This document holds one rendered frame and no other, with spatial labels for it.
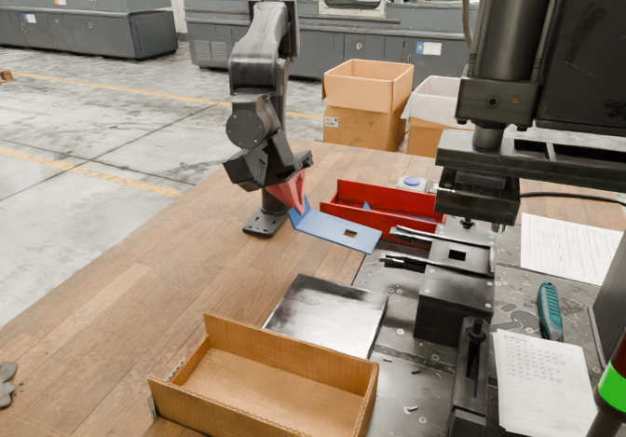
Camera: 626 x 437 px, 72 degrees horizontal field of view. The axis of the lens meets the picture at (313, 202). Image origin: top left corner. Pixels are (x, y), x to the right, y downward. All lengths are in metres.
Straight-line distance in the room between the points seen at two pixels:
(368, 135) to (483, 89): 2.50
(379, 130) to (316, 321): 2.41
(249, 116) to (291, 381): 0.37
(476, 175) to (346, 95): 2.44
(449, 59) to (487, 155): 4.60
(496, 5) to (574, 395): 0.46
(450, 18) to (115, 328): 4.74
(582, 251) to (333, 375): 0.59
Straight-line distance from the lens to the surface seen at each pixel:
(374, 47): 5.35
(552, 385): 0.64
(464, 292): 0.67
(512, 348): 0.66
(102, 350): 0.74
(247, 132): 0.64
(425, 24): 5.18
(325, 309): 0.70
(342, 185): 1.00
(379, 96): 2.93
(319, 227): 0.75
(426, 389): 0.65
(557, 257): 0.96
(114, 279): 0.86
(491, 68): 0.57
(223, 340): 0.66
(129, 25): 7.32
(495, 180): 0.60
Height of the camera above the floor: 1.40
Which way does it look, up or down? 29 degrees down
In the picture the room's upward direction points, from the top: straight up
